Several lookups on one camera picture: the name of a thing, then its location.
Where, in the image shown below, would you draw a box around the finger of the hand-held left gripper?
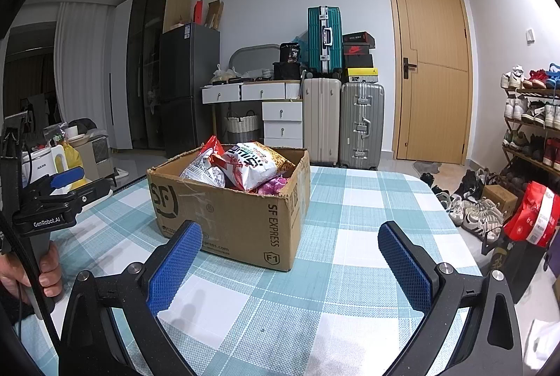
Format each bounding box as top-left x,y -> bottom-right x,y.
26,179 -> 113,223
21,166 -> 86,202

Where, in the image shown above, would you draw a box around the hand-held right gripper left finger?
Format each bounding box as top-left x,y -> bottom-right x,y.
59,221 -> 204,376

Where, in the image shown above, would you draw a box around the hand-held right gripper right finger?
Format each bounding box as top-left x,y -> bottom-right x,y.
377,221 -> 523,376

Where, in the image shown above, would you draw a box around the brown cardboard box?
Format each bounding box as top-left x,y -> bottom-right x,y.
146,146 -> 311,272

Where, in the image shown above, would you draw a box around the red chip bag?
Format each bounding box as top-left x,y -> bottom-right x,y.
179,135 -> 227,188

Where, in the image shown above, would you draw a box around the red noodle packet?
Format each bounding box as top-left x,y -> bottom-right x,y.
212,142 -> 297,192

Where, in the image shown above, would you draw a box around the purple candy bag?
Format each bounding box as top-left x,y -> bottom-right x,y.
257,176 -> 290,197

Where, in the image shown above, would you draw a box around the person's left hand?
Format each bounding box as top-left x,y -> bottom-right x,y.
0,240 -> 63,293

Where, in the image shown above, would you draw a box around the yellow bag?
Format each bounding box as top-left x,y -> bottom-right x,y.
61,141 -> 87,190

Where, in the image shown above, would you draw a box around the white kettle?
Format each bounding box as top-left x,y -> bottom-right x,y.
22,145 -> 64,186

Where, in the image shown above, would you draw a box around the grey bin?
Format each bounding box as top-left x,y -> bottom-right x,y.
85,131 -> 110,175

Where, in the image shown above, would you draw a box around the teal checked tablecloth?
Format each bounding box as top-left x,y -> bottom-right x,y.
13,163 -> 484,376

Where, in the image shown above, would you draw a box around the heap of scattered shoes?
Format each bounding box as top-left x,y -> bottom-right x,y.
418,168 -> 506,234

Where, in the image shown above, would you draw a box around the grey floor mat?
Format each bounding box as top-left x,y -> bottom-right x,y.
412,161 -> 443,175

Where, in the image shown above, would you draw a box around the black paper bag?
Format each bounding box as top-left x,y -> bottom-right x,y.
481,227 -> 550,304

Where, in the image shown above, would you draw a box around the white curtain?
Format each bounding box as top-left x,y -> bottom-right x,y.
55,2 -> 117,132

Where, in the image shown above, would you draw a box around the small cardboard box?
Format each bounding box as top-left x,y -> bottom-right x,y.
481,184 -> 519,217

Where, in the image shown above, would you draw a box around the black refrigerator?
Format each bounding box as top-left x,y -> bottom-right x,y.
158,23 -> 221,158

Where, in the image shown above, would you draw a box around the red gift bag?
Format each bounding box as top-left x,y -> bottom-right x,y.
503,181 -> 560,248

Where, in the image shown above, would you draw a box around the tall dark wooden cabinet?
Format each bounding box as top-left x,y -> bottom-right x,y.
126,0 -> 193,150

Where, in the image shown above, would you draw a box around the silver suitcase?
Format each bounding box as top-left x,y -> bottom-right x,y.
339,81 -> 386,170

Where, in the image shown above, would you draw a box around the woven laundry basket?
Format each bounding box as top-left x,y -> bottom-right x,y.
225,111 -> 260,142

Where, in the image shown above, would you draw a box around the white plastic bag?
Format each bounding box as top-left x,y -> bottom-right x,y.
523,319 -> 560,370

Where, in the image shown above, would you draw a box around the beige suitcase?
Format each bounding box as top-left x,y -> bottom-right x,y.
303,76 -> 342,167

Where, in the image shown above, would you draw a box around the wooden door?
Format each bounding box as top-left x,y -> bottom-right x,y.
385,0 -> 473,166

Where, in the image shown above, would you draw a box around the clear plastic bag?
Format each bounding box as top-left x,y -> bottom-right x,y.
212,64 -> 241,85

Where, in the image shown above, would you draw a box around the white dresser with drawers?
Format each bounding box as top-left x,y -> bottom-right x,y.
201,79 -> 303,149

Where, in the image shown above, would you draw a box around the wooden shoe rack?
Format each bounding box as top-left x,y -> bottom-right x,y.
501,85 -> 560,184

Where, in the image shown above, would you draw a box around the yellow and black shoe box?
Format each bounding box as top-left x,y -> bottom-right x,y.
345,67 -> 380,84

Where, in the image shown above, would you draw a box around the grey oval mirror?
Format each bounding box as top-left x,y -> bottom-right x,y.
230,44 -> 281,72

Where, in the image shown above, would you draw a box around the flat cardboard pieces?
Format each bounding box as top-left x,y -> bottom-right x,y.
205,0 -> 225,29

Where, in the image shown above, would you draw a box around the red logo shoe box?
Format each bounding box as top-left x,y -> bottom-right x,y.
343,44 -> 375,68

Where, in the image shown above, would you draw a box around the black storage box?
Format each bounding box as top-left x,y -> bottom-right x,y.
273,62 -> 302,81

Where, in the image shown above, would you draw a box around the black labelled canister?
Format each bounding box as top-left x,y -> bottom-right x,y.
279,42 -> 302,64

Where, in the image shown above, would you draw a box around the teal suitcase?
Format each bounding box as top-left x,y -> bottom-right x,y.
307,5 -> 344,75

